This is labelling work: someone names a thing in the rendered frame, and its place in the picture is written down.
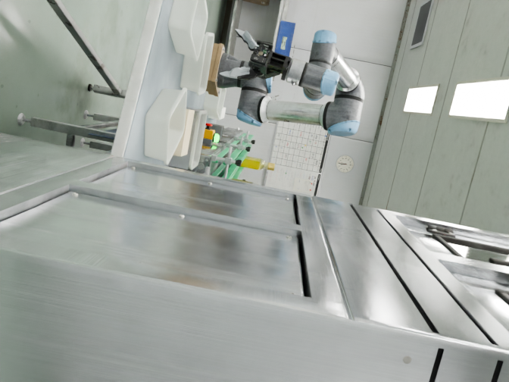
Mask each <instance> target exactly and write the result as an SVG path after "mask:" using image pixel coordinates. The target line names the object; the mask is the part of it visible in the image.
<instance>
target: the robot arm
mask: <svg viewBox="0 0 509 382"><path fill-rule="evenodd" d="M235 31H236V33H237V34H238V36H239V37H241V38H242V40H243V42H245V43H247V45H248V48H249V49H250V51H253V54H251V58H250V61H242V60H239V59H238V58H235V57H233V56H232V55H230V54H228V53H223V54H222V56H221V59H220V64H219V68H218V73H217V88H221V89H225V88H231V87H239V88H242V89H241V93H240V97H239V104H238V108H237V113H236V117H237V119H238V120H240V121H242V122H245V123H247V124H250V125H254V126H257V127H260V126H261V125H262V123H264V124H266V123H268V122H269V121H282V122H289V123H297V124H310V125H317V126H321V127H322V128H323V129H324V130H327V132H328V134H330V135H333V136H352V135H355V134H356V132H357V131H358V127H359V125H360V119H361V112H362V108H363V103H364V85H363V82H362V79H361V76H360V75H359V73H358V72H357V71H356V70H355V69H354V68H353V67H350V66H349V64H348V62H347V61H346V60H345V59H344V58H343V56H342V54H341V53H340V52H339V50H338V49H337V48H336V43H337V41H336V39H337V35H336V34H335V33H334V32H333V31H330V30H318V31H317V32H316V33H315V34H314V39H313V41H312V47H311V54H310V58H309V62H308V63H307V62H306V61H302V60H299V59H297V58H293V60H292V58H290V57H288V56H285V55H281V54H279V53H276V52H273V45H269V44H267V43H263V42H259V41H257V40H255V39H254V38H253V37H252V36H251V34H250V32H249V31H247V30H246V31H245V32H244V31H242V30H237V29H235ZM264 45H268V46H269V47H266V46H264ZM265 48H267V49H265ZM280 74H282V76H281V80H284V81H285V80H286V82H287V83H291V84H292V85H293V86H294V85H296V86H300V87H302V88H303V93H304V96H305V97H306V98H307V99H309V100H311V101H318V100H320V99H322V98H323V97H324V96H325V95H326V96H332V95H333V93H334V92H335V89H336V94H335V97H334V101H333V102H327V103H326V104H325V105H318V104H310V103H301V102H285V101H277V100H272V99H271V97H269V96H267V94H269V93H271V89H272V78H273V77H275V76H278V75H280Z"/></svg>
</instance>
